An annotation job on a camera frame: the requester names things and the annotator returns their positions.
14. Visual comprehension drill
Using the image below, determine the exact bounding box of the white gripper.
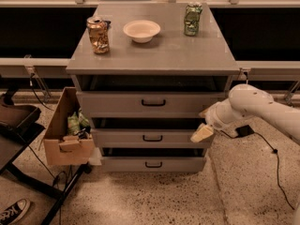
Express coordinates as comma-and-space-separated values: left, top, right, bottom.
190, 99, 235, 143

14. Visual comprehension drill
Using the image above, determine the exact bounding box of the grey top drawer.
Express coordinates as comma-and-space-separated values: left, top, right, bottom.
77, 92, 225, 116

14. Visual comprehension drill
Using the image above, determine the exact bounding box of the grey drawer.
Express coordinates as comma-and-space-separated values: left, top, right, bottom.
92, 128, 214, 148
77, 92, 225, 116
100, 157, 206, 173

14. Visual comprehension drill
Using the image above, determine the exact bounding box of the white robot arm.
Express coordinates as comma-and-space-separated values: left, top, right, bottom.
191, 83, 300, 225

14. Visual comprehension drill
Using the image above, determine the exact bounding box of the grey drawer cabinet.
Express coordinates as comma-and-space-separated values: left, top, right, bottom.
67, 2, 239, 159

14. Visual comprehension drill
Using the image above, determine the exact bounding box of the grey bottom drawer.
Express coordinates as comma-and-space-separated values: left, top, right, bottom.
100, 157, 206, 173

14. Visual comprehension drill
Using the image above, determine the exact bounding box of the grey middle drawer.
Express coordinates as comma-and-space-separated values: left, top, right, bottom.
92, 128, 214, 148

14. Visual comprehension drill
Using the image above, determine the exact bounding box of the black power adapter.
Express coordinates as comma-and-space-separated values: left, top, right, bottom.
235, 125, 254, 138

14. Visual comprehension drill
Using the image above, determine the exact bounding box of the crushed green soda can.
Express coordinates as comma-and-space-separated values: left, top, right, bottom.
184, 3, 203, 37

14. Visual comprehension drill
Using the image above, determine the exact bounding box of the white bowl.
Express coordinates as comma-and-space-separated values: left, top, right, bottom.
123, 20, 160, 43

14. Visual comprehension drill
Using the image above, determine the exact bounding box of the green chip bag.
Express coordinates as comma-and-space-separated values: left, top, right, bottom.
67, 112, 81, 135

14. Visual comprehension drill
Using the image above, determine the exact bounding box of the crushed orange soda can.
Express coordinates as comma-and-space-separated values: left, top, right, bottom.
86, 16, 111, 54

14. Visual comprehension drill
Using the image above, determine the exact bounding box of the cardboard box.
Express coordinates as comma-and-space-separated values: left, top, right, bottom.
43, 87, 95, 165

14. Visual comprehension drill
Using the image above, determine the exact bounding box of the black rolling cart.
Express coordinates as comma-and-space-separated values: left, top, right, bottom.
0, 92, 93, 225

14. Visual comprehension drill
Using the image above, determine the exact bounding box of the black canvas sneaker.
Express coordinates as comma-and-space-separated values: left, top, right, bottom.
0, 199, 31, 225

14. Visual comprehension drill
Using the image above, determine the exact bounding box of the black top drawer handle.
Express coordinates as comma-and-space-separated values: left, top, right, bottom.
141, 99, 166, 107

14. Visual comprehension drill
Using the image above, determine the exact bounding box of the black floor cable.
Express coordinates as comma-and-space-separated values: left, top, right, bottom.
253, 131, 296, 211

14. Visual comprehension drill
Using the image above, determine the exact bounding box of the black hanging cable left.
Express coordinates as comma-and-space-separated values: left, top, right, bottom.
28, 72, 54, 112

